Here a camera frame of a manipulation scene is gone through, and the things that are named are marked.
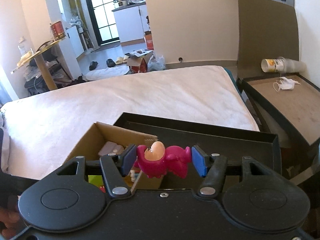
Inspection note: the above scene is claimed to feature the person's left hand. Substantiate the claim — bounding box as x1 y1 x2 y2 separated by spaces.
0 207 20 239

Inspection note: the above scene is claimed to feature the stack of paper cups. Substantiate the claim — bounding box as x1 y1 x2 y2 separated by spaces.
261 57 306 73

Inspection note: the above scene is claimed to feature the magenta dinosaur figurine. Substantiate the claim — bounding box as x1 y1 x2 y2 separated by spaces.
134 141 192 179

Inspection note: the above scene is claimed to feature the red-dress girl figurine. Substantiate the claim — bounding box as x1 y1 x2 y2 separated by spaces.
99 186 106 193

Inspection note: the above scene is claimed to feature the black tray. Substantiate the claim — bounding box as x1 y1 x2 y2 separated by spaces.
114 113 282 177

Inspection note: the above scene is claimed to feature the round yellow-legged table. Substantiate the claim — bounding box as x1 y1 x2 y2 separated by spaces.
10 38 65 90

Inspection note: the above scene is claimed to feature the green toy trash bin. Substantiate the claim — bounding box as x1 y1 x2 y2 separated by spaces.
88 175 104 187

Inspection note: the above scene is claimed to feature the red tin box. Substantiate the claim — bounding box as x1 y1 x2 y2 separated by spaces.
50 21 66 41

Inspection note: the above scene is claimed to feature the open cardboard box on floor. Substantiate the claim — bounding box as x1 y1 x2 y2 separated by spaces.
125 49 153 73

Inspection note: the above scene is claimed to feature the purple grey toy armchair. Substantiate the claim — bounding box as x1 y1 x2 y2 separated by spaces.
98 141 124 157

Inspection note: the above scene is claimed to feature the white face mask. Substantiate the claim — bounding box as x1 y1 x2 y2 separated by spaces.
273 77 300 92

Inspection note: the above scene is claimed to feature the dark side table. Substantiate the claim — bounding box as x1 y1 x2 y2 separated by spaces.
238 73 319 158

